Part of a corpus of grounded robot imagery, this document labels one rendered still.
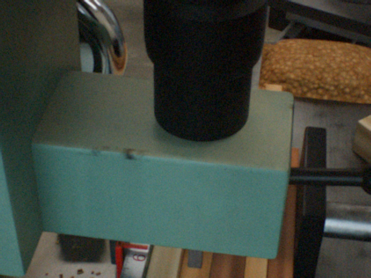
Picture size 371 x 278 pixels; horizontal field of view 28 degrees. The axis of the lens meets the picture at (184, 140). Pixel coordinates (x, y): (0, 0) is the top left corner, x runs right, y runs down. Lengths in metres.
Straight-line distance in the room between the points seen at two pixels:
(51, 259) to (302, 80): 0.28
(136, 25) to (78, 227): 2.11
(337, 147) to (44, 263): 0.28
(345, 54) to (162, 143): 0.37
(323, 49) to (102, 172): 0.38
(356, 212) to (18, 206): 0.24
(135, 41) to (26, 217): 2.05
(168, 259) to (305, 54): 0.30
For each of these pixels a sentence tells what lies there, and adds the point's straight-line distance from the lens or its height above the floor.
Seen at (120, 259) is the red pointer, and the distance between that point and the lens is 0.50.
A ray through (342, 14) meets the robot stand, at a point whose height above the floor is 0.82.
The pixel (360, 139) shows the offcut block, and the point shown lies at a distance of 0.65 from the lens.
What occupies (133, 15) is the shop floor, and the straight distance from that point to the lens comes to 2.58.
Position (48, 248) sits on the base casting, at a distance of 0.71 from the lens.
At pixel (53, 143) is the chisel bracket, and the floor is 1.07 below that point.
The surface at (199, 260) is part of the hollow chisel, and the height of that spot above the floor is 0.96.
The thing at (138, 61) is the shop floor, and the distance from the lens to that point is 2.35.
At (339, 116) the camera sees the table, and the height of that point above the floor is 0.90.
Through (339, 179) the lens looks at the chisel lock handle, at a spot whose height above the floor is 1.04.
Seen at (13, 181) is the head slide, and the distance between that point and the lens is 0.38.
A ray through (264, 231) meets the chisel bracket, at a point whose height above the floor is 1.02.
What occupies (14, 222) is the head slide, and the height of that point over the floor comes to 1.04.
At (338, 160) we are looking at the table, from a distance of 0.65.
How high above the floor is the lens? 1.33
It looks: 40 degrees down
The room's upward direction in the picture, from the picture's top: 1 degrees clockwise
